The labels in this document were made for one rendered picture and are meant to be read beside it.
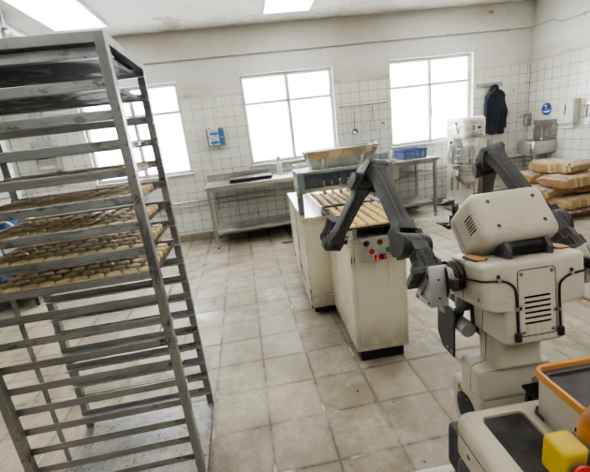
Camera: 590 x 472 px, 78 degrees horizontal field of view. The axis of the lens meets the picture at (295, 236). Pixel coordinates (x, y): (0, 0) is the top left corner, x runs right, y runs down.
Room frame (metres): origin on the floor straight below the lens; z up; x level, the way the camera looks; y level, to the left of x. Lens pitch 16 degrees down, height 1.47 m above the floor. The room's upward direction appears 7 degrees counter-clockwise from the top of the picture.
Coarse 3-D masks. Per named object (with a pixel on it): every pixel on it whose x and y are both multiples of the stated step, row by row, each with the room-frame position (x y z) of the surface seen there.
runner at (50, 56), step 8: (72, 48) 1.21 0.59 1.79; (80, 48) 1.21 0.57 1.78; (88, 48) 1.22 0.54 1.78; (0, 56) 1.19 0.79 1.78; (8, 56) 1.19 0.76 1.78; (16, 56) 1.19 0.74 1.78; (24, 56) 1.20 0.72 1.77; (32, 56) 1.20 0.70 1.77; (40, 56) 1.20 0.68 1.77; (48, 56) 1.20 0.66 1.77; (56, 56) 1.21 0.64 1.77; (64, 56) 1.21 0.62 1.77; (72, 56) 1.21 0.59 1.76; (80, 56) 1.21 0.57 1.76; (88, 56) 1.22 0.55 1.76; (96, 56) 1.22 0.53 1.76; (112, 56) 1.24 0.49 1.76; (0, 64) 1.19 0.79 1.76; (8, 64) 1.19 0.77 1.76; (16, 64) 1.19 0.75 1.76; (24, 64) 1.20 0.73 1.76; (32, 64) 1.21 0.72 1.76; (40, 64) 1.22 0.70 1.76
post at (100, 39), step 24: (96, 48) 1.19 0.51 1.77; (120, 96) 1.22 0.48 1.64; (120, 120) 1.19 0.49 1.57; (120, 144) 1.19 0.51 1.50; (144, 216) 1.19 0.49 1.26; (144, 240) 1.19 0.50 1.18; (168, 312) 1.20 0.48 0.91; (168, 336) 1.19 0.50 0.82; (192, 408) 1.22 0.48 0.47; (192, 432) 1.19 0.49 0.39
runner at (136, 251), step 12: (108, 252) 1.20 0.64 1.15; (120, 252) 1.21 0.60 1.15; (132, 252) 1.21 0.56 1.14; (144, 252) 1.22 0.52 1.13; (156, 252) 1.23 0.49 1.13; (24, 264) 1.17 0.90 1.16; (36, 264) 1.18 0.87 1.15; (48, 264) 1.18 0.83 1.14; (60, 264) 1.19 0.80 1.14; (72, 264) 1.19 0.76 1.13; (0, 276) 1.16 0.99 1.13
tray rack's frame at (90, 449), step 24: (0, 48) 1.16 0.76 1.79; (24, 48) 1.17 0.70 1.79; (48, 48) 1.20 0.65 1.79; (120, 48) 1.35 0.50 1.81; (0, 144) 1.57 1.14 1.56; (24, 336) 1.35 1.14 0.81; (0, 384) 1.13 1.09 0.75; (0, 408) 1.12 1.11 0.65; (168, 408) 1.64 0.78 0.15; (96, 432) 1.53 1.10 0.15; (168, 432) 1.47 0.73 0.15; (24, 456) 1.12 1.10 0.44; (72, 456) 1.39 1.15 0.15; (144, 456) 1.34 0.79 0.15; (168, 456) 1.33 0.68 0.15
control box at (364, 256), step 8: (360, 240) 2.00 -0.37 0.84; (368, 240) 2.00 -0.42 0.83; (376, 240) 2.00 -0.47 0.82; (384, 240) 2.00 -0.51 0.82; (360, 248) 2.00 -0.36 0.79; (368, 248) 2.00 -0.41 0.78; (376, 248) 2.00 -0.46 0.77; (384, 248) 2.00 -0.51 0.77; (360, 256) 2.00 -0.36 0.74; (368, 256) 2.00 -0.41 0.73
